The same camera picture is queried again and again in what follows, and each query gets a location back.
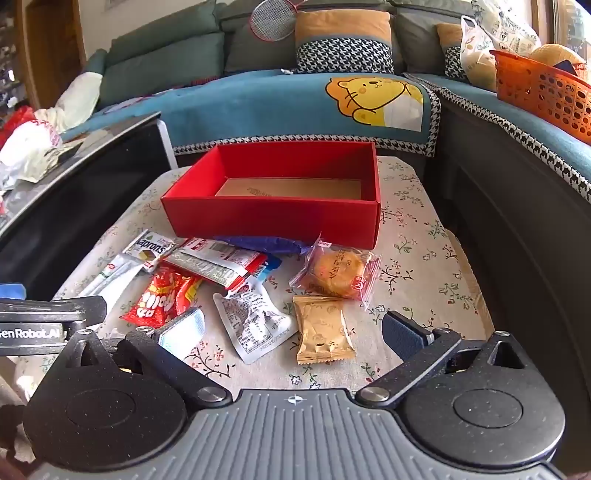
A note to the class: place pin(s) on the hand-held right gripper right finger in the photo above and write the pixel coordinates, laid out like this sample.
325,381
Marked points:
404,337

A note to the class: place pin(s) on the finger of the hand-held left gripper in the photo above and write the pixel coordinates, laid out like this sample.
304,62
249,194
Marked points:
11,292

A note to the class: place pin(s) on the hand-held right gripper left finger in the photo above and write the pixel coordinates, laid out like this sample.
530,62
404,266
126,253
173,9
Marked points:
182,334

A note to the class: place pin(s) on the red and silver snack packet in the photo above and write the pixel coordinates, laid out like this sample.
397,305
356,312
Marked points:
212,263

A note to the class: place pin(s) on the beige snack packet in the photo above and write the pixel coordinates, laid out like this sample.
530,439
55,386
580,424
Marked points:
323,330

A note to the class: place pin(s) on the long white green snack packet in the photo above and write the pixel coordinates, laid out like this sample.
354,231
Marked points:
111,277

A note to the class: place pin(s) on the clear round pastry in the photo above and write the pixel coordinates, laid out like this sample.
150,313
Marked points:
332,272

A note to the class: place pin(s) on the red cardboard box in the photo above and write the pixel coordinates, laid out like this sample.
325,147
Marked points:
277,217

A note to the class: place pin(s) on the red candy packet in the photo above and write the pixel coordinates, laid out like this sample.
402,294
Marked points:
157,295

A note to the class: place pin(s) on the white silver pouch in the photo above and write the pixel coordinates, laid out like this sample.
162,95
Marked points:
254,323

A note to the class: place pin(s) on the white wafer packet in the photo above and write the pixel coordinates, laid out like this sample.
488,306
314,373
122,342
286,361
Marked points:
150,249

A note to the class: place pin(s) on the small blue white packet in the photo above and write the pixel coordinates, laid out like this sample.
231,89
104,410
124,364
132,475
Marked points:
272,265

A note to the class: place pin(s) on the dark blue snack packet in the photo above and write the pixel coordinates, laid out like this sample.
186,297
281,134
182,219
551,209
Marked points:
268,244

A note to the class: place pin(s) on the crumpled beige packet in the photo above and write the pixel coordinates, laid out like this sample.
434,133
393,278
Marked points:
55,159

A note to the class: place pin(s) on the white bag with red print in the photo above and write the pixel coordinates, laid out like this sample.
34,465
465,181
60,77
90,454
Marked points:
27,147

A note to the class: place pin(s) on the red plastic bag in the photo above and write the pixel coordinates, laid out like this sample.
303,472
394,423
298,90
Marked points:
16,124

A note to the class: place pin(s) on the white jacket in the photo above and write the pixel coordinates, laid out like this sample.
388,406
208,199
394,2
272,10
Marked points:
76,104

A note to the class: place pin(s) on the blue houndstooth edged sofa cover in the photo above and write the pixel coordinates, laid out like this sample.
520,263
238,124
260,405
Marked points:
508,120

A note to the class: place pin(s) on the blue lion sofa cover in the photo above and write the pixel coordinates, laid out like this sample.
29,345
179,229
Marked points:
258,106

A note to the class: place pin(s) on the wooden cabinet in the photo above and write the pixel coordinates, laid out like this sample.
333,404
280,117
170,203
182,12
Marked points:
41,46

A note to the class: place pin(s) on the orange plastic basket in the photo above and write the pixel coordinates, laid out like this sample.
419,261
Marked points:
540,92

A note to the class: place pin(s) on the grey green sofa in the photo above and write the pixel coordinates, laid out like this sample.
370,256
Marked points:
184,50

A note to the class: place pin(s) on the small orange houndstooth cushion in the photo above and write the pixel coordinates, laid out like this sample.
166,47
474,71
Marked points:
450,46

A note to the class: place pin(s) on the large orange houndstooth cushion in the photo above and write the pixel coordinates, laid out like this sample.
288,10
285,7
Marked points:
344,32

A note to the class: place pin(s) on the pale yellow round object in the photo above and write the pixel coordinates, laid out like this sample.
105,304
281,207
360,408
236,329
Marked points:
554,54

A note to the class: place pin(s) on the large printed white plastic bag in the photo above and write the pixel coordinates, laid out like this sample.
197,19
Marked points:
508,27

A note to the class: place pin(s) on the red badminton racket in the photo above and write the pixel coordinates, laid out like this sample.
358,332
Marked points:
272,21

